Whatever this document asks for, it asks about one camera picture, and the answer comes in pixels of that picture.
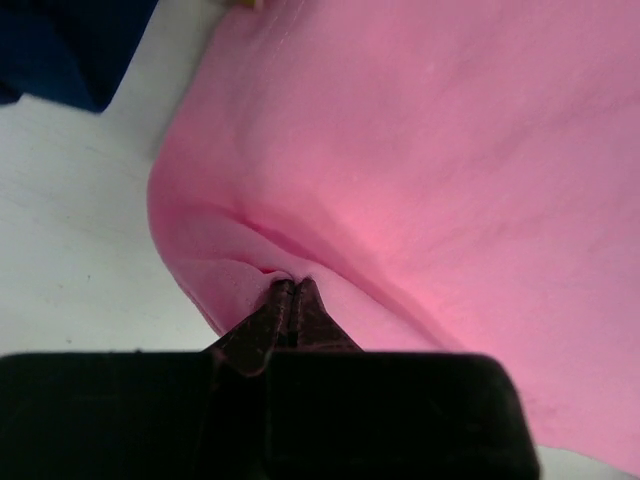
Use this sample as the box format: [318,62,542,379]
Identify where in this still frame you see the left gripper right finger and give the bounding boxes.
[289,278,362,352]

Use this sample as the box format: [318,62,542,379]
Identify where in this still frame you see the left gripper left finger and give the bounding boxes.
[205,280,293,375]

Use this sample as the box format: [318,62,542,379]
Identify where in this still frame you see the pink t shirt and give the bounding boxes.
[148,1,639,475]

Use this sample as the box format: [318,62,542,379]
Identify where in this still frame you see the folded blue printed t shirt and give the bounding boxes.
[1,0,157,113]

